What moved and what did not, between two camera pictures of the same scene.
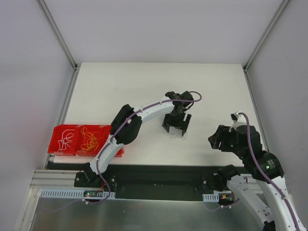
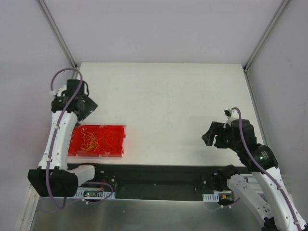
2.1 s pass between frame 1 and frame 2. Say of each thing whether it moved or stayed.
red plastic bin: stayed
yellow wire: stayed
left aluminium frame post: stayed
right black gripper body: stayed
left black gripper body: moved
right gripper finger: moved
